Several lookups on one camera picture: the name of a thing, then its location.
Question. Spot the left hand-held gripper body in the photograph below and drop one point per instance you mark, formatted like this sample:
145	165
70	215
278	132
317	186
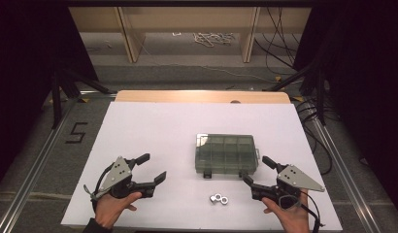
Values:
117	173

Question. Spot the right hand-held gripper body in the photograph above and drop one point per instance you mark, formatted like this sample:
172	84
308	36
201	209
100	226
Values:
294	179

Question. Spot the clear plastic compartment box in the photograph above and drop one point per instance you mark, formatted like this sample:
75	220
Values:
224	153

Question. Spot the person's left hand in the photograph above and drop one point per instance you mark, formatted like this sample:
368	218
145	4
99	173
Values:
111	208

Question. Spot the person's right hand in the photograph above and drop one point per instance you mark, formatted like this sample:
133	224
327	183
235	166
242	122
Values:
292	220

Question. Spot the white paper sheet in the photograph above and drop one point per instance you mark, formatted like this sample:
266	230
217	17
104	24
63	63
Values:
155	129

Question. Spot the black metal stand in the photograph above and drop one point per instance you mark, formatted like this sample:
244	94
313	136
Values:
320	97
56	97

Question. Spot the dark curtain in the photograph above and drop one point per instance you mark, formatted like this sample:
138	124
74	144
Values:
22	64
365	81

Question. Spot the aluminium floor rail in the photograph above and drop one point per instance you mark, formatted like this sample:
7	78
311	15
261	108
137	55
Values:
28	184
346	181

